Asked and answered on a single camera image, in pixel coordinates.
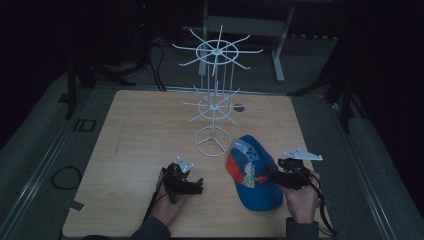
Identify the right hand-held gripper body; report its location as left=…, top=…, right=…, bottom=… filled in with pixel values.
left=277, top=147, right=324, bottom=192

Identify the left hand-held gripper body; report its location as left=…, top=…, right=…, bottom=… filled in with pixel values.
left=162, top=155, right=201, bottom=205

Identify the blue and orange baseball cap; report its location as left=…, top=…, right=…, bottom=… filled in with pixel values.
left=225, top=134, right=285, bottom=212

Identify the white wire rotating display rack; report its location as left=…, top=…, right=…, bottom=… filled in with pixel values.
left=172, top=24, right=264, bottom=158

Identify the person's left hand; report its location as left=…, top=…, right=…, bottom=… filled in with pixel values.
left=150, top=167, right=189, bottom=228

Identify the person's right hand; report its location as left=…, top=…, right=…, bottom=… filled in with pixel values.
left=282, top=171, right=322, bottom=225

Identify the black metal stand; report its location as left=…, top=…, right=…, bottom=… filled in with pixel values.
left=64, top=55, right=137, bottom=120
left=287, top=31, right=369, bottom=135

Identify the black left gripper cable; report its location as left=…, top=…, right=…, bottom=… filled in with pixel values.
left=142, top=169, right=168, bottom=225

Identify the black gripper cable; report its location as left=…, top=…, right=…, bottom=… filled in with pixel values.
left=142, top=169, right=168, bottom=225
left=304, top=169, right=338, bottom=237

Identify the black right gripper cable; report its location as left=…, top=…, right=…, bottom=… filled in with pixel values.
left=304, top=169, right=338, bottom=237

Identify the black cable bundle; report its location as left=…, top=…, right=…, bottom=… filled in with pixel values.
left=134, top=19, right=168, bottom=93

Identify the black cable loop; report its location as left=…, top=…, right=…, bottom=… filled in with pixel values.
left=50, top=165, right=84, bottom=191

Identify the grey metal desk frame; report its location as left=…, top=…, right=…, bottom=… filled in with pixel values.
left=198, top=0, right=296, bottom=84

